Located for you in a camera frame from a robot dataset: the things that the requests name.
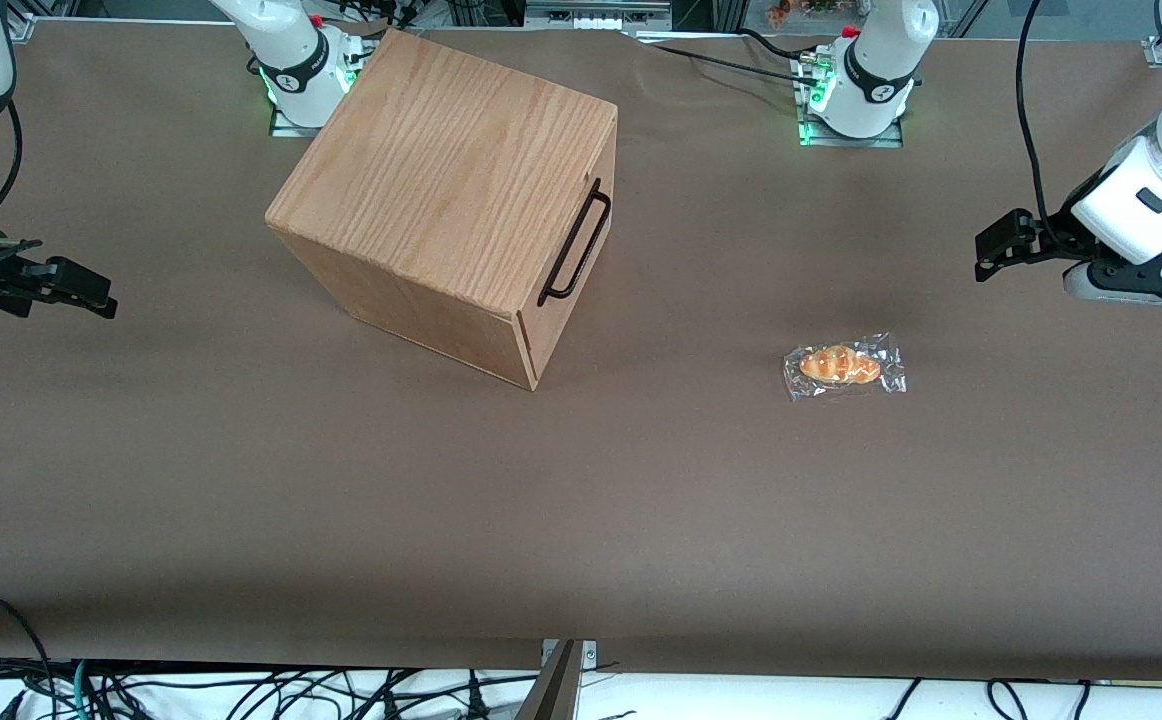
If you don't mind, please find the short black base cable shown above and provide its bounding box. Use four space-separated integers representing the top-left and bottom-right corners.
735 26 824 63

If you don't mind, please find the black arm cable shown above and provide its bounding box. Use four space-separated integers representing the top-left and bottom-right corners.
0 97 25 224
1014 0 1055 237

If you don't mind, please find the aluminium frame rail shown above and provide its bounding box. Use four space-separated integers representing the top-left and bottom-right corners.
524 0 675 32

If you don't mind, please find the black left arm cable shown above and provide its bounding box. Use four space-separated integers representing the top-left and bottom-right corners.
1014 0 1055 237

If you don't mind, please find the brown table cover sheet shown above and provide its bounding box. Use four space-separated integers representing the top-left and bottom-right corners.
0 18 1162 683

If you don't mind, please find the metal clamp bracket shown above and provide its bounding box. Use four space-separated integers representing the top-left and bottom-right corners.
540 639 598 671

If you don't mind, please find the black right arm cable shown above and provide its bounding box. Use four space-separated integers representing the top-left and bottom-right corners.
0 97 25 224

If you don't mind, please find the wooden drawer cabinet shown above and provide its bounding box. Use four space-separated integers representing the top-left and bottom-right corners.
264 27 621 392

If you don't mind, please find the black metal drawer handle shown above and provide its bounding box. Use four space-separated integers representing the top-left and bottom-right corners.
537 177 613 307

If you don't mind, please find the bread roll in clear wrapper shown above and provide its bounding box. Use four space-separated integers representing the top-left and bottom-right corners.
782 332 909 404

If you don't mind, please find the long black base cable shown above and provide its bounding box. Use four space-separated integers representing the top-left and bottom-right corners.
639 38 829 83

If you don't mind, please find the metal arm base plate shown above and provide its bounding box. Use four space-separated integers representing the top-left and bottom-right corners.
268 98 344 139
796 108 908 150

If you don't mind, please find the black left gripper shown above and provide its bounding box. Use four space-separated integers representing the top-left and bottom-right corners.
975 174 1162 303

